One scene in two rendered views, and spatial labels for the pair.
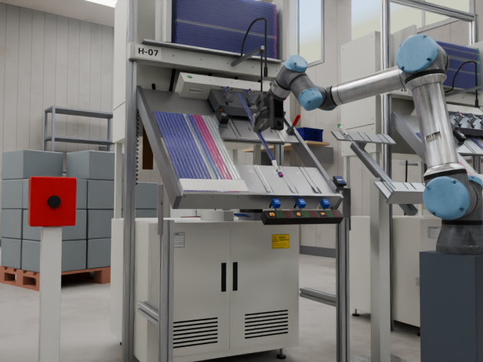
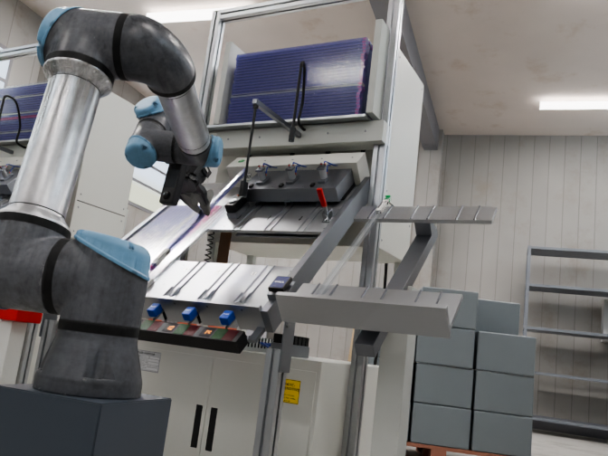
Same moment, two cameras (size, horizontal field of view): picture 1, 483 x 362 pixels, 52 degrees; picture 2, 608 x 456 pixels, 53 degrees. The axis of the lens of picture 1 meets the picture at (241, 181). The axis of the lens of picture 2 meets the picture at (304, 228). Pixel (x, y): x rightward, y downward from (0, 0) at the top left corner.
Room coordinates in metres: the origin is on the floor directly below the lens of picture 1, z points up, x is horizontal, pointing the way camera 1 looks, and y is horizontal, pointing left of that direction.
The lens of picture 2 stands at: (1.24, -1.60, 0.65)
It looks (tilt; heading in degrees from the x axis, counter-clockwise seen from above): 11 degrees up; 56
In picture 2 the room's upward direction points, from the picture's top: 7 degrees clockwise
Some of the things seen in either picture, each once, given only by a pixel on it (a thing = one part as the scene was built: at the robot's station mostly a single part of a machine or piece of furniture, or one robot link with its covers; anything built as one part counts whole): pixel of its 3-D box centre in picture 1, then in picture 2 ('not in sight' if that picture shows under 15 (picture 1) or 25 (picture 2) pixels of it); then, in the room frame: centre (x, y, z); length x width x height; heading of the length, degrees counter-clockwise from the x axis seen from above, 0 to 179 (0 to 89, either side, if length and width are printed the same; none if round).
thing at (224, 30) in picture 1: (223, 27); (301, 90); (2.31, 0.09, 1.52); 0.51 x 0.13 x 0.27; 117
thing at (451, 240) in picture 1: (461, 235); (94, 356); (1.53, -0.67, 0.60); 0.15 x 0.15 x 0.10
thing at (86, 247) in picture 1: (82, 216); (435, 375); (4.63, 1.47, 0.58); 1.16 x 0.78 x 1.15; 140
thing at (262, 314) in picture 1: (200, 284); (258, 447); (2.40, 0.20, 0.31); 0.70 x 0.65 x 0.62; 117
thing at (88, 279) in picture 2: (461, 197); (103, 278); (1.52, -0.67, 0.72); 0.13 x 0.12 x 0.14; 143
